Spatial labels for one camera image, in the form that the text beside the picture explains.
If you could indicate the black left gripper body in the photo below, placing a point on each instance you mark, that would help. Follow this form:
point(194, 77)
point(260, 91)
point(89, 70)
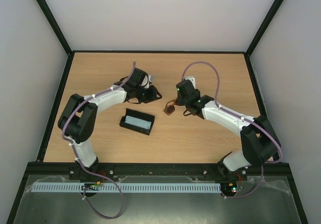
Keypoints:
point(140, 94)

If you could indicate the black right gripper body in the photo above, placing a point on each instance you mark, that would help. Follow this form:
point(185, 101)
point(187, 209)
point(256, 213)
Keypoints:
point(183, 103)

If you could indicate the brown translucent sunglasses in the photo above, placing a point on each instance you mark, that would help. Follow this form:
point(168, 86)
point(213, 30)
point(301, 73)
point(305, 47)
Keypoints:
point(170, 106)

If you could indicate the light blue cleaning cloth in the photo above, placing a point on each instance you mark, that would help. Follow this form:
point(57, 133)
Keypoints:
point(137, 122)

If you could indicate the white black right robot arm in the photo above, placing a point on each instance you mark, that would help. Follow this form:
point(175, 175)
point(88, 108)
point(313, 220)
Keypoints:
point(259, 143)

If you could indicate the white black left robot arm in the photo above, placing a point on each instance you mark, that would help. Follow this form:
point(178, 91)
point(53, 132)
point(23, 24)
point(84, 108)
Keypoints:
point(79, 115)

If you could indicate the black glasses case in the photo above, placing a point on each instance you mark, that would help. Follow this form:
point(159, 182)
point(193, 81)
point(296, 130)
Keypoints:
point(140, 115)

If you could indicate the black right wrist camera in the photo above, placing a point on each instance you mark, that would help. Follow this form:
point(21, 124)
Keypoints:
point(187, 91)

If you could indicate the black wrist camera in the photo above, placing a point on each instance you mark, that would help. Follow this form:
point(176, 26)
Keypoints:
point(140, 78)
point(187, 91)

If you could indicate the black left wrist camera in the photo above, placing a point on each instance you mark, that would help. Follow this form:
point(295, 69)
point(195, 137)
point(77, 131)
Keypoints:
point(140, 78)

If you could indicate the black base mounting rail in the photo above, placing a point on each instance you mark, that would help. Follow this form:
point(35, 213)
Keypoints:
point(203, 172)

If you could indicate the black enclosure frame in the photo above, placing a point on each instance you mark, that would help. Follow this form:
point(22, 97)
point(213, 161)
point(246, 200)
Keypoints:
point(206, 39)

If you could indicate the light blue slotted cable duct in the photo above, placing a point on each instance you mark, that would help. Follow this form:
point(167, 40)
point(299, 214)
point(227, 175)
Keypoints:
point(127, 187)

